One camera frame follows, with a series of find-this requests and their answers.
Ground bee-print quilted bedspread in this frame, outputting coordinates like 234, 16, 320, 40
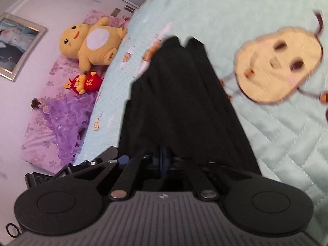
73, 0, 328, 246

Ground yellow plush toy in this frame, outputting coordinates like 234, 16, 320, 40
59, 17, 128, 72

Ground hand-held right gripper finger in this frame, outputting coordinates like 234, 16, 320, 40
74, 146, 163, 202
162, 146, 254, 202

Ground purple ruffled doll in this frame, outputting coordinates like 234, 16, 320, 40
31, 96, 96, 162

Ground framed picture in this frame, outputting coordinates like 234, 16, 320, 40
0, 12, 48, 82

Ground black ring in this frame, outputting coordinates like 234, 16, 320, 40
6, 223, 20, 238

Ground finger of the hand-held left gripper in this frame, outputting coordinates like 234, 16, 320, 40
77, 146, 130, 171

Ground wall switch panel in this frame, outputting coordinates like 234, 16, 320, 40
111, 4, 136, 21

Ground red plush toy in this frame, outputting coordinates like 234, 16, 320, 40
64, 72, 103, 94

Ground black pants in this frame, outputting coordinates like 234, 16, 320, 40
116, 36, 262, 192

